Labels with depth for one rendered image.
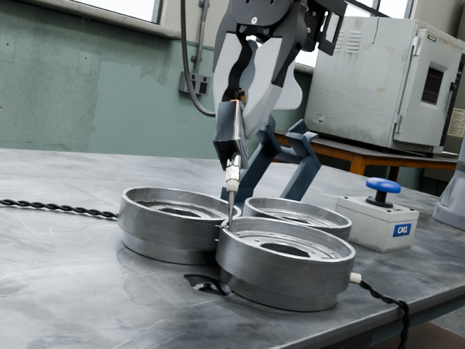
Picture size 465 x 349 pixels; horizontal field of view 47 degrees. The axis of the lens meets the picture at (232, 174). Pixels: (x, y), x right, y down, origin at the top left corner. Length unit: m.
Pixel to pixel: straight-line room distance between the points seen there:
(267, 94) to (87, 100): 1.79
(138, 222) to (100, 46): 1.83
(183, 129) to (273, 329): 2.22
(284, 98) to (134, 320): 0.26
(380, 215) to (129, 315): 0.35
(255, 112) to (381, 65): 2.33
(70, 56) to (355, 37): 1.45
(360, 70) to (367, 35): 0.17
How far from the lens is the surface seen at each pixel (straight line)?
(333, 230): 0.49
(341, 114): 2.87
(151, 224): 0.43
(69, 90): 2.19
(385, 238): 0.61
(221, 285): 0.40
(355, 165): 2.54
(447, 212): 0.91
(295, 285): 0.38
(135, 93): 2.35
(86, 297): 0.36
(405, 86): 2.73
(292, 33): 0.47
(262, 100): 0.47
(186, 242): 0.43
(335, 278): 0.39
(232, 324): 0.35
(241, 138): 0.47
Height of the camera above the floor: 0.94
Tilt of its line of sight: 9 degrees down
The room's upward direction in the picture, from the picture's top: 11 degrees clockwise
